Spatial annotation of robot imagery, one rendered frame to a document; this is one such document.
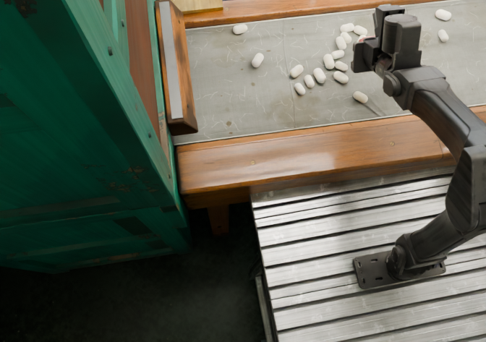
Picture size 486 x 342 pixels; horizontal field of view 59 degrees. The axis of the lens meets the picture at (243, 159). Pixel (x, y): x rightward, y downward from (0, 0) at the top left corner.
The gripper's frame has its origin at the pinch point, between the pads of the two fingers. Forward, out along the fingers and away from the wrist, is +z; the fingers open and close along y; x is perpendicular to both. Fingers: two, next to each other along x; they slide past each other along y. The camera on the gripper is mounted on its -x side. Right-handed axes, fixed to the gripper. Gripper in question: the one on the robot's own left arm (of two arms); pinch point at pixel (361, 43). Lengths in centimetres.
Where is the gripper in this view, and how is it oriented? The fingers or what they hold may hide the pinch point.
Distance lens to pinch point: 104.1
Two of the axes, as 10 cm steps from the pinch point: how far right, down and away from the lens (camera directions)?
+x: 0.7, 8.4, 5.4
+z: -1.4, -5.3, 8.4
